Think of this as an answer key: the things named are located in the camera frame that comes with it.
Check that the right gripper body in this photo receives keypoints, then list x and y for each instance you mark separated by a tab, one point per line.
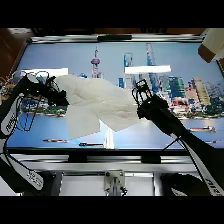
152	108

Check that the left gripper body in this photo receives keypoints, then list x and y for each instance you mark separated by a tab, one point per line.
58	98

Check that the white T-shirt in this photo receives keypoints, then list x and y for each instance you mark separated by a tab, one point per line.
96	100

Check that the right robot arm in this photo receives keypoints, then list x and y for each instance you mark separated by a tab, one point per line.
196	146

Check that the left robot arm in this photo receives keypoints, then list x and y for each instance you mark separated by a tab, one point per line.
13	116

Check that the cardboard box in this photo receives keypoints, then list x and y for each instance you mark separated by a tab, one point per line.
213	45

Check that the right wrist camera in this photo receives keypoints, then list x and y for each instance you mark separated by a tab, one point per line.
141	90

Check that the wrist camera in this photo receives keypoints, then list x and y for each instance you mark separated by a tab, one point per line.
141	90
46	80

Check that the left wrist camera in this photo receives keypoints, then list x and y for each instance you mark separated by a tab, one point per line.
46	80

